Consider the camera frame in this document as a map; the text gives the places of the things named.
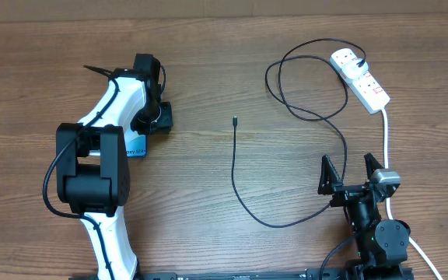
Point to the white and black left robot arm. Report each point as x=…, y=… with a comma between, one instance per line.
x=89, y=178

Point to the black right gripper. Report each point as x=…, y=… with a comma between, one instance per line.
x=328, y=186

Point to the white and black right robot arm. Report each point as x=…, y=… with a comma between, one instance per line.
x=382, y=243

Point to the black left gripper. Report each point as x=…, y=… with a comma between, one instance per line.
x=162, y=122

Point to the white power strip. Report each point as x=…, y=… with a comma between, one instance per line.
x=369, y=92

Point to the blue Samsung Galaxy smartphone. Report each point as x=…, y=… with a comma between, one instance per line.
x=135, y=144

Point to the white charger plug adapter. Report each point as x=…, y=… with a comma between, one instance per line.
x=355, y=69

